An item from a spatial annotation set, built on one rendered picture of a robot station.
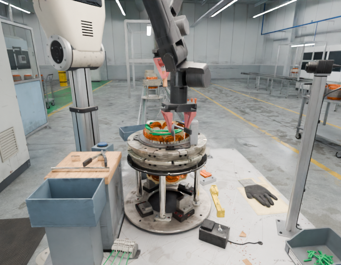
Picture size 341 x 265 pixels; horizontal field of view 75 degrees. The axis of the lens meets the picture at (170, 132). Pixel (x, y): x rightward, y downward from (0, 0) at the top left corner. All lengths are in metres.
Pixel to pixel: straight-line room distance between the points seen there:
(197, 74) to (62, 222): 0.54
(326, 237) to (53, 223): 0.87
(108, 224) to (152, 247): 0.18
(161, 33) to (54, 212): 0.55
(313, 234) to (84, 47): 1.15
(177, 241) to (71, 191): 0.41
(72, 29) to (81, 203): 0.73
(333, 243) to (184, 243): 0.50
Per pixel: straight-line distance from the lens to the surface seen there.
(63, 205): 0.65
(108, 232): 0.82
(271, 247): 0.93
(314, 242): 0.99
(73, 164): 0.81
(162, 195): 0.86
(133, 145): 0.84
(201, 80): 0.67
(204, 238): 0.88
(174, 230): 0.89
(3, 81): 3.25
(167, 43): 0.67
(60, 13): 1.08
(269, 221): 1.04
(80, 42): 1.10
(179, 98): 0.71
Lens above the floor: 1.39
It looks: 18 degrees down
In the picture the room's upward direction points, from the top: straight up
